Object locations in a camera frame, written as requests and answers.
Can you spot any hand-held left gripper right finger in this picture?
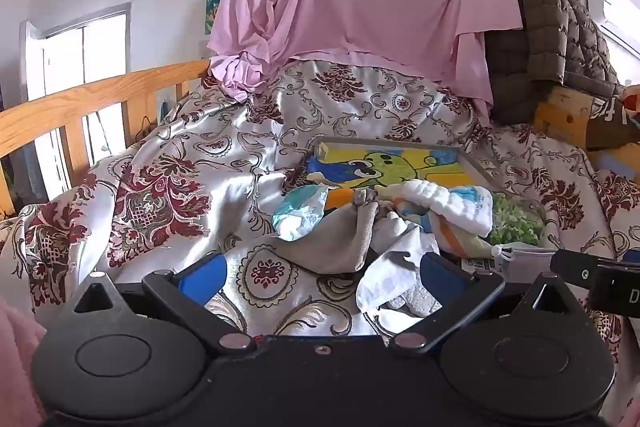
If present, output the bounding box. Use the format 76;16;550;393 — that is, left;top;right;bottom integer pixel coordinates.
390;252;576;355

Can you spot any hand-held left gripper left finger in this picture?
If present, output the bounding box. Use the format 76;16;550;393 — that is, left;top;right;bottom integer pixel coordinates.
72;252;256;355

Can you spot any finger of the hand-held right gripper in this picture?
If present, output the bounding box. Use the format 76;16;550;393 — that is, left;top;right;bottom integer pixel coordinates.
550;248;608;290

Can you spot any striped towel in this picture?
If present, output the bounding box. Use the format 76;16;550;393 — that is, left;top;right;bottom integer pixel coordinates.
320;194;493;258

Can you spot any plain white cloth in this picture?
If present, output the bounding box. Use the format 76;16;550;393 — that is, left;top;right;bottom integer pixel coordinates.
357;212;443;338

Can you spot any white muslin towel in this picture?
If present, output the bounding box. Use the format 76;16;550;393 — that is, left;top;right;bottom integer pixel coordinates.
377;179;496;238

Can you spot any beige cloth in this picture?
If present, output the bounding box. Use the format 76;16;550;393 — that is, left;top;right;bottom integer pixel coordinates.
225;199;381;275

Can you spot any cartoon print tray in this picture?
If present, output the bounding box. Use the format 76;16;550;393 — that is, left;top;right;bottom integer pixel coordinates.
306;136;496;208

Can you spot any orange container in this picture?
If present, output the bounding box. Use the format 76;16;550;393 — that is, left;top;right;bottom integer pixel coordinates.
327;188;355;208

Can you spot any multicolour soft toy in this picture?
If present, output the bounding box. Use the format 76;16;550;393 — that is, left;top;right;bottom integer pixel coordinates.
620;82;640;115

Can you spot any jar of green paper stars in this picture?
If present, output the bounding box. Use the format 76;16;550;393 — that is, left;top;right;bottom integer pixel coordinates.
490;192;548;248

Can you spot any blue white printed cloth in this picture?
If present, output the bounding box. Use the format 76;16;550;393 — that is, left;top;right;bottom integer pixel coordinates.
271;184;331;242

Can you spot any floral satin blanket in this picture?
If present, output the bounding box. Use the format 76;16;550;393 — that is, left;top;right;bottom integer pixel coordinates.
0;59;640;358

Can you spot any wooden shelf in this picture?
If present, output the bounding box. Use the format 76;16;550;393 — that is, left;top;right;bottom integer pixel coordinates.
532;84;640;172

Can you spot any pink fleece clothing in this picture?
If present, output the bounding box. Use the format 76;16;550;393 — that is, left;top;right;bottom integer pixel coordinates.
0;297;48;427

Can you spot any olive quilted jacket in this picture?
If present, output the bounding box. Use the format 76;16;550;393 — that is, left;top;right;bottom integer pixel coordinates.
484;0;623;126

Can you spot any white air conditioner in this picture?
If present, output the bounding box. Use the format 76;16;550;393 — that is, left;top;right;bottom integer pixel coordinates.
587;0;640;58

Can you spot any window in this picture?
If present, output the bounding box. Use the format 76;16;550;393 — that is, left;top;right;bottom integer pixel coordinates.
20;2;132;202

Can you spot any wooden bed rail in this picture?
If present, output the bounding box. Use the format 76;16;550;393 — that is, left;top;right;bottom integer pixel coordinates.
0;59;211;215

